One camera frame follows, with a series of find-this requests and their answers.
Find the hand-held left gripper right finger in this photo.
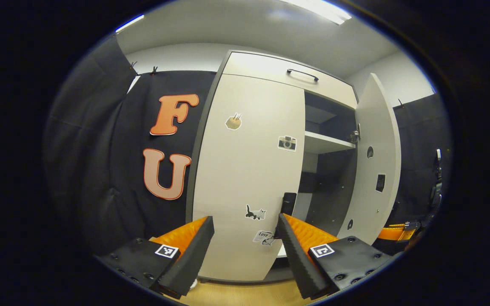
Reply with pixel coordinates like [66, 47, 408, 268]
[276, 213, 403, 300]

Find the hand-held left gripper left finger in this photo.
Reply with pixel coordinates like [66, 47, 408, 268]
[96, 215, 215, 300]

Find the beige double-door shoe cabinet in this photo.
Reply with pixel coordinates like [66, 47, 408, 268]
[185, 50, 402, 283]

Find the shoe cabinet door cherry sticker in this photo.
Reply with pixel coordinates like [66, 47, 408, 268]
[339, 73, 402, 246]

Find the white cabinet shelf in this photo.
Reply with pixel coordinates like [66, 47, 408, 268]
[305, 131, 356, 154]

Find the beige cabinet drawer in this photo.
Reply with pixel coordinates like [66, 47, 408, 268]
[223, 52, 358, 109]

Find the black backdrop cloth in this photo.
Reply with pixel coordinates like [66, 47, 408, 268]
[43, 36, 452, 255]

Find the large ceiling light panel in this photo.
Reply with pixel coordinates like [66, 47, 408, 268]
[279, 0, 353, 25]

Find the small ceiling light panel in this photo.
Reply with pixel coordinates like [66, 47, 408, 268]
[115, 14, 145, 33]

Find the black door handle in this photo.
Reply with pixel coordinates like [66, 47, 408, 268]
[280, 192, 297, 216]

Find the black drawer handle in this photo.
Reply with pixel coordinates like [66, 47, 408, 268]
[287, 68, 319, 82]

